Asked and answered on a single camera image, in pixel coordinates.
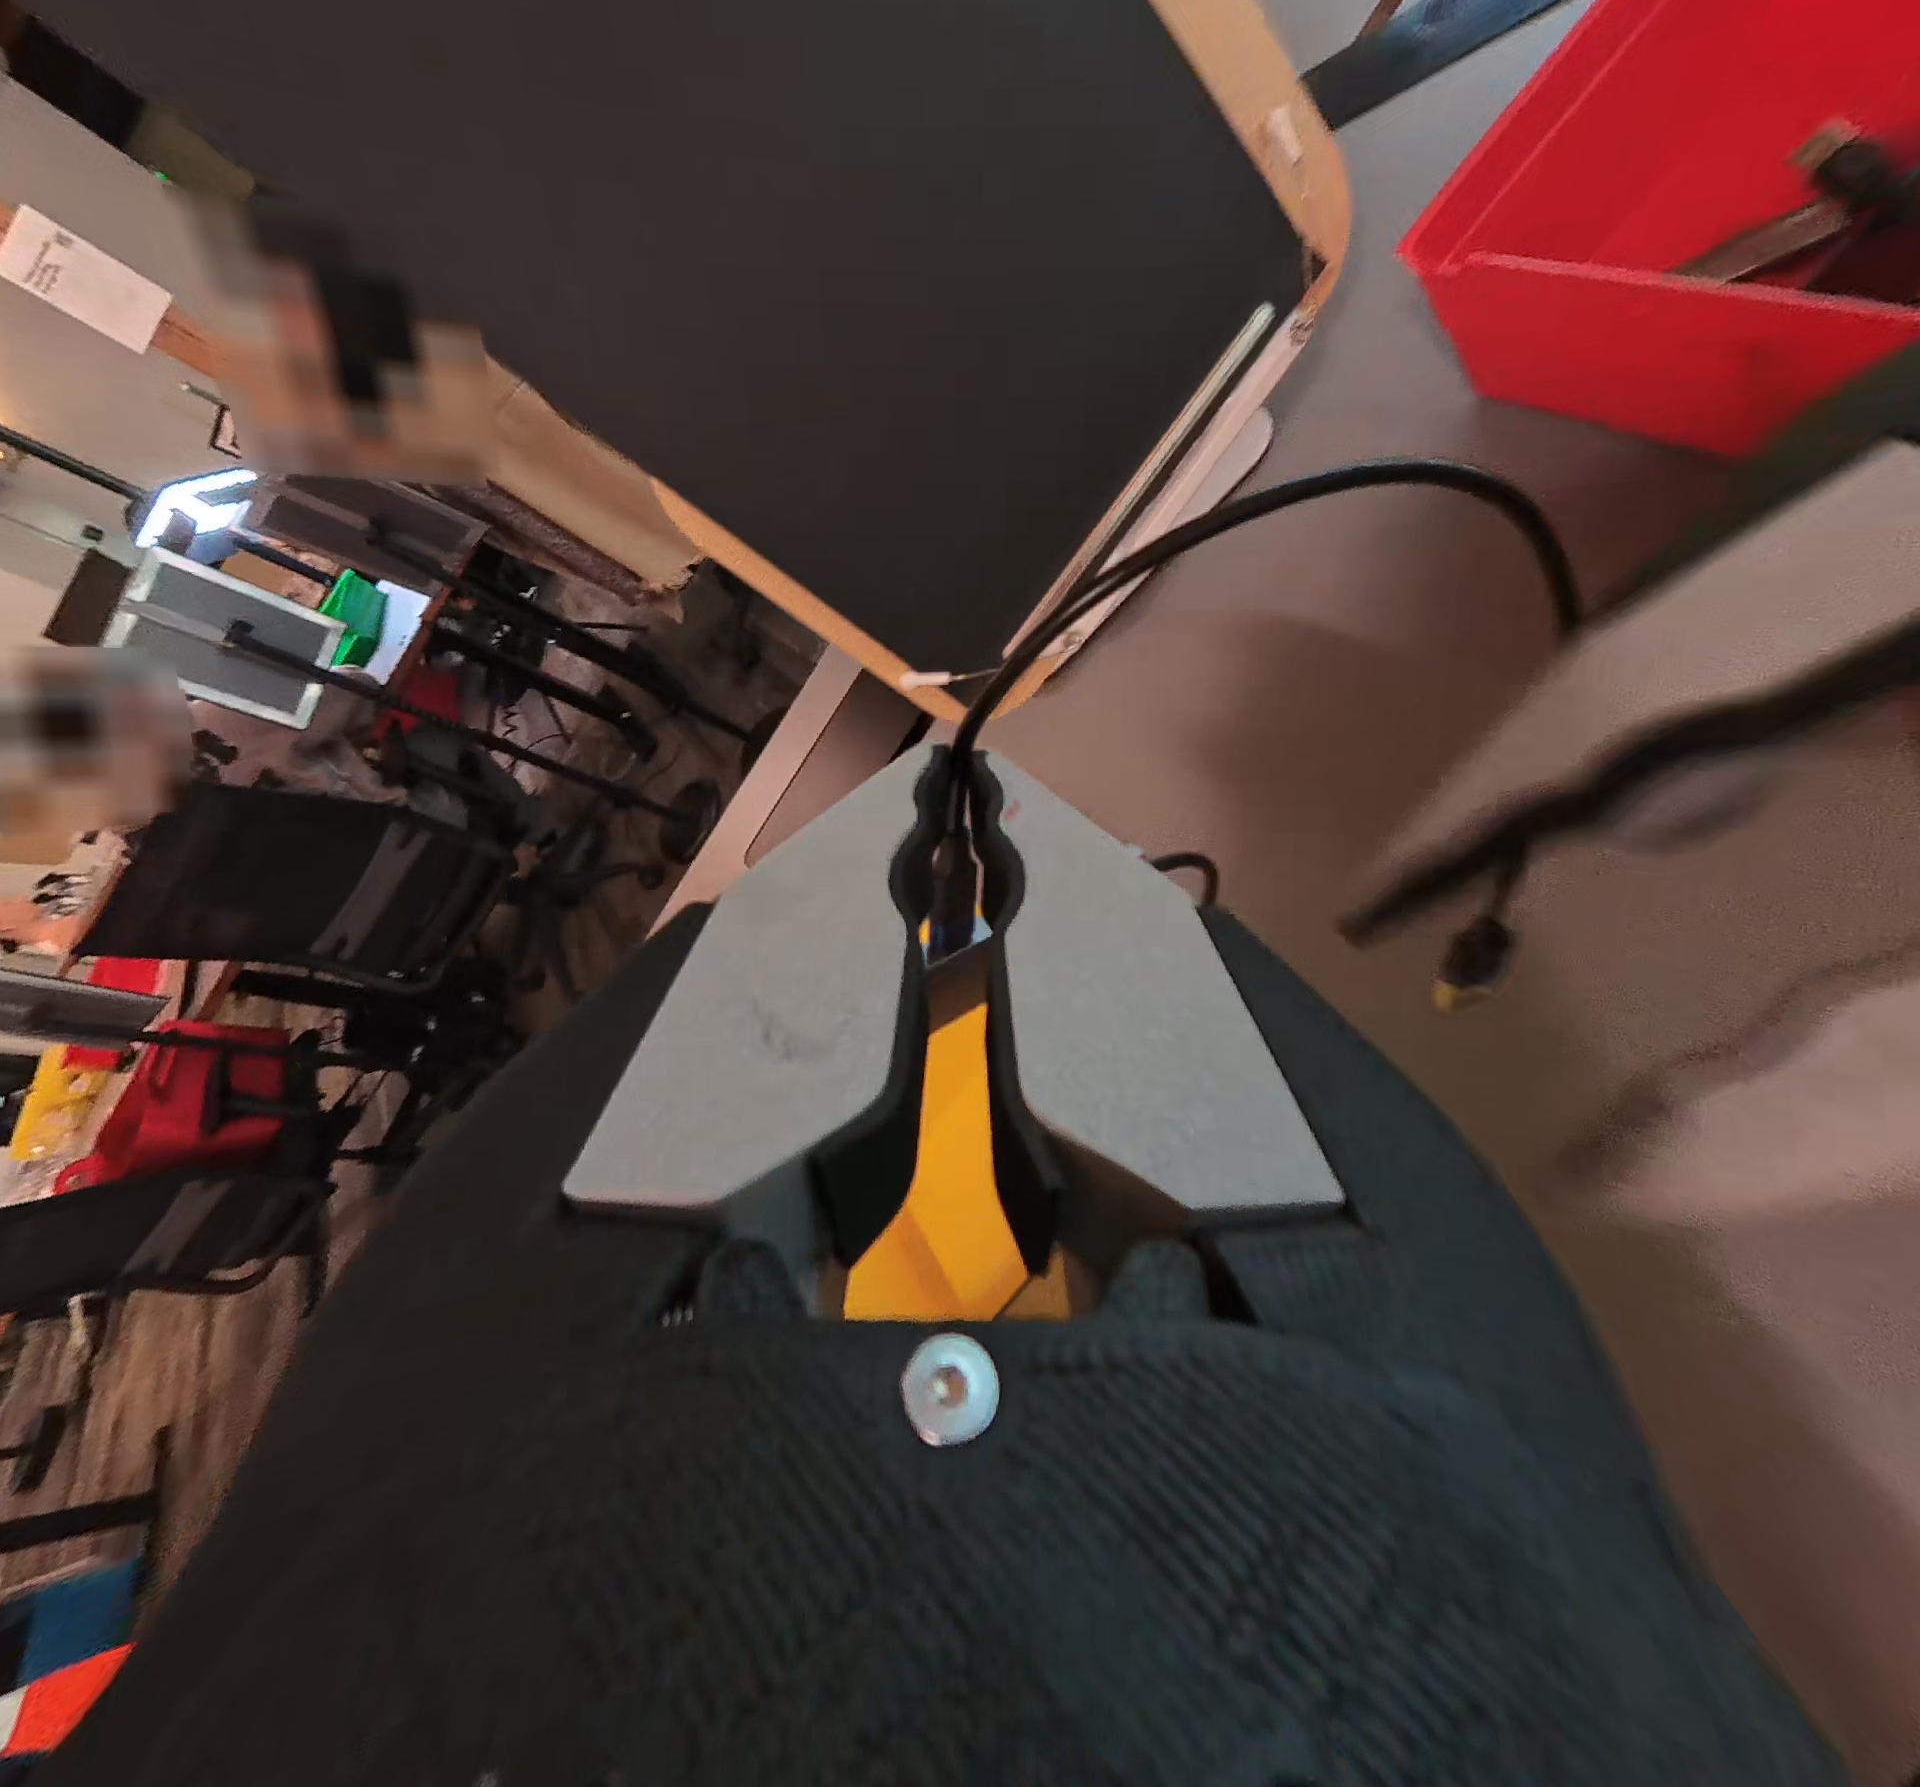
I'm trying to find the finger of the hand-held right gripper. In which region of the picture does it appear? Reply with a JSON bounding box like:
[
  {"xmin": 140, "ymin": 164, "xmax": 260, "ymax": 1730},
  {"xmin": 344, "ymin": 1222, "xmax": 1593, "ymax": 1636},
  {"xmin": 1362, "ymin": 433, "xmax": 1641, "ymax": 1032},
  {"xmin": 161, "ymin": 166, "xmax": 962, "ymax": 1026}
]
[
  {"xmin": 1357, "ymin": 662, "xmax": 1920, "ymax": 1072},
  {"xmin": 1338, "ymin": 441, "xmax": 1920, "ymax": 936}
]

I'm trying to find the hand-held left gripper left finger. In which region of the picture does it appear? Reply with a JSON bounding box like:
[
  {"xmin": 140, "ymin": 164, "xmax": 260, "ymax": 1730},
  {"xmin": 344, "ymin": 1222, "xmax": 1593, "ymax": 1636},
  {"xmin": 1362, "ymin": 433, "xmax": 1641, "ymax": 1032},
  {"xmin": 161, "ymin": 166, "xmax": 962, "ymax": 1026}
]
[{"xmin": 562, "ymin": 749, "xmax": 941, "ymax": 1274}]

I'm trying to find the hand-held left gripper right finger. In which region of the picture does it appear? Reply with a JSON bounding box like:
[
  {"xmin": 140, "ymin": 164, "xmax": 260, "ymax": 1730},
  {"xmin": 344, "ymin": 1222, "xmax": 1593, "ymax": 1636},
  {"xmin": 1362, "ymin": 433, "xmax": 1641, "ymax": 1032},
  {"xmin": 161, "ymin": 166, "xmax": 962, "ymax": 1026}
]
[{"xmin": 971, "ymin": 751, "xmax": 1349, "ymax": 1280}]

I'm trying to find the yellow plastic bin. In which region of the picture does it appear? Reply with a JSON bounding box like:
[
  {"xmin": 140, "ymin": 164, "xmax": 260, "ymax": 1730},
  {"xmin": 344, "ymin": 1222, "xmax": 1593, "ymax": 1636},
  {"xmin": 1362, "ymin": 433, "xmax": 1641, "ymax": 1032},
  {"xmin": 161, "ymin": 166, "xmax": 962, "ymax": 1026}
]
[{"xmin": 840, "ymin": 967, "xmax": 1076, "ymax": 1322}]

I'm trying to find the red plastic bin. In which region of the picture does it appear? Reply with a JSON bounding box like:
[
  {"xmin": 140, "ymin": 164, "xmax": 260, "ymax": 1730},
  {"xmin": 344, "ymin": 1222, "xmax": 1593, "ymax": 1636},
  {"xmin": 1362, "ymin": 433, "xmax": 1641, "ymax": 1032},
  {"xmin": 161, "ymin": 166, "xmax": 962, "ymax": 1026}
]
[{"xmin": 1395, "ymin": 0, "xmax": 1920, "ymax": 460}]

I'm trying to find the black braided usb cable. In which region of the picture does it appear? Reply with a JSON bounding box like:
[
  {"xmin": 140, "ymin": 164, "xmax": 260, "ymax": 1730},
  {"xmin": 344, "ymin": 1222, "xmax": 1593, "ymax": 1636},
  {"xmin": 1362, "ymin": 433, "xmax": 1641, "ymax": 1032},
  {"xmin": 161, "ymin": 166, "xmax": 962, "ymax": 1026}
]
[{"xmin": 899, "ymin": 460, "xmax": 1585, "ymax": 1018}]

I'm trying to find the black office chair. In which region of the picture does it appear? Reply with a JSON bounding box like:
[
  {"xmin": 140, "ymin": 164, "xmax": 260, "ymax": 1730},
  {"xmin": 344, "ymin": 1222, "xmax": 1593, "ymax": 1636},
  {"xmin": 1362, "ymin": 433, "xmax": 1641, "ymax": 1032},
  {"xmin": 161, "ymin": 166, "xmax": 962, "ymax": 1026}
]
[{"xmin": 77, "ymin": 778, "xmax": 521, "ymax": 990}]

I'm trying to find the red storage crate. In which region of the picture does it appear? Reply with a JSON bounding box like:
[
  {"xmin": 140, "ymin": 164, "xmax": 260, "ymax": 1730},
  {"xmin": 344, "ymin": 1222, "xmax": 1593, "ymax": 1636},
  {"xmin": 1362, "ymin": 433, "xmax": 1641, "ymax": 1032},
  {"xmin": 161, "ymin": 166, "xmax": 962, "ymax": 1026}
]
[{"xmin": 56, "ymin": 1018, "xmax": 304, "ymax": 1200}]

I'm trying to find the green plastic bin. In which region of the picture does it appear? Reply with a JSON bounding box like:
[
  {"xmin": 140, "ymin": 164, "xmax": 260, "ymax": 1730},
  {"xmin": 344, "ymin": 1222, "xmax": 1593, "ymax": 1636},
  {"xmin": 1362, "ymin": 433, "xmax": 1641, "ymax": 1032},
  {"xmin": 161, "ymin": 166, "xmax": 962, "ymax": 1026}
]
[{"xmin": 317, "ymin": 566, "xmax": 398, "ymax": 673}]

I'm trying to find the glass panel on stand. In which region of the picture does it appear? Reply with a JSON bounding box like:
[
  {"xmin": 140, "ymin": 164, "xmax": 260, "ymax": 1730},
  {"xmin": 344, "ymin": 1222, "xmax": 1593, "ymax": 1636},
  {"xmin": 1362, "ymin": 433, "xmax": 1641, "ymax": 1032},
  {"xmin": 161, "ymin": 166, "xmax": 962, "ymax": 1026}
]
[
  {"xmin": 235, "ymin": 471, "xmax": 491, "ymax": 578},
  {"xmin": 100, "ymin": 545, "xmax": 356, "ymax": 734}
]

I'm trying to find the wooden backing board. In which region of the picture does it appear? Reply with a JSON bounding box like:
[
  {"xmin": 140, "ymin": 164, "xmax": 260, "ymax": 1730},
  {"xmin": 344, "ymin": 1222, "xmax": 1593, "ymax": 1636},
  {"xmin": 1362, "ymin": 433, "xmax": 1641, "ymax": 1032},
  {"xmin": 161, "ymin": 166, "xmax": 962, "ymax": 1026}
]
[{"xmin": 480, "ymin": 0, "xmax": 1355, "ymax": 730}]

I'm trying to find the black display panel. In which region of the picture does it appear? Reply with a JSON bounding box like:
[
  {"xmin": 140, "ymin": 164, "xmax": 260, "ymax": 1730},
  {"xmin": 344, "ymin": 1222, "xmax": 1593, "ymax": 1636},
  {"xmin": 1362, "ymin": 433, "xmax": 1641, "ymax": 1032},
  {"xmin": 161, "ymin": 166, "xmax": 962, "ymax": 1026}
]
[{"xmin": 0, "ymin": 0, "xmax": 1309, "ymax": 711}]

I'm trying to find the white paper notice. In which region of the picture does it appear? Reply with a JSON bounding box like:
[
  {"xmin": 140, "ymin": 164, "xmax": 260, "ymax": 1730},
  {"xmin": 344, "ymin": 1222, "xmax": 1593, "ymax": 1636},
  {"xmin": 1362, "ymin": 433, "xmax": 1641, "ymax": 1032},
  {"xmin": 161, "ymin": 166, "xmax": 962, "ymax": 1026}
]
[{"xmin": 0, "ymin": 200, "xmax": 176, "ymax": 359}]

